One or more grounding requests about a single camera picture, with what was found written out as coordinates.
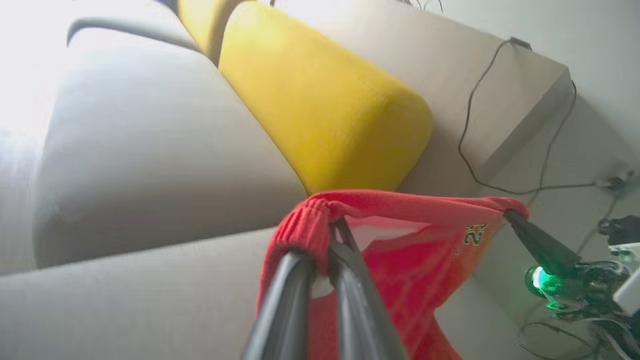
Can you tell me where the red basketball jersey number 23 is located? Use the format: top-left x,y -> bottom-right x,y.
256,189 -> 530,360

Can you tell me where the black power cable on panel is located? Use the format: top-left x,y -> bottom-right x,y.
458,37 -> 621,197

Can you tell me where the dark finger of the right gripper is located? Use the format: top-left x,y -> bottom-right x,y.
502,210 -> 582,277

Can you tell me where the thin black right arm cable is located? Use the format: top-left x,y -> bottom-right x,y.
516,310 -> 640,360

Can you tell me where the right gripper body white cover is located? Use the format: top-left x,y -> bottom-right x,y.
524,242 -> 640,321

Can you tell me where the white wall plug adapter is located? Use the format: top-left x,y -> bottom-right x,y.
594,169 -> 637,195

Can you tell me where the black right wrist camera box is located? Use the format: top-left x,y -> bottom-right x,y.
597,215 -> 640,247

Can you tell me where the long grey sofa seat cushion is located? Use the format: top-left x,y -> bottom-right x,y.
31,27 -> 308,271

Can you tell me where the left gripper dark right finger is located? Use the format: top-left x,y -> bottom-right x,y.
328,217 -> 408,360

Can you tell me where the large yellow sofa backrest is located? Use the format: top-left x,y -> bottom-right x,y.
218,1 -> 435,197

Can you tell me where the grey sofa chaise seat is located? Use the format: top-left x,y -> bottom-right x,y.
0,227 -> 531,360

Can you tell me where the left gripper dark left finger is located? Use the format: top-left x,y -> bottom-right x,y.
242,251 -> 317,360

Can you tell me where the beige wall panel behind sofa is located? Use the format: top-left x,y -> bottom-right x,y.
274,0 -> 572,199

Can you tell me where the short grey sofa seat cushion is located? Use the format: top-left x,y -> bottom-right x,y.
66,16 -> 202,53

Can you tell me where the small yellow sofa backrest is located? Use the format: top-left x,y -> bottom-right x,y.
176,0 -> 243,67

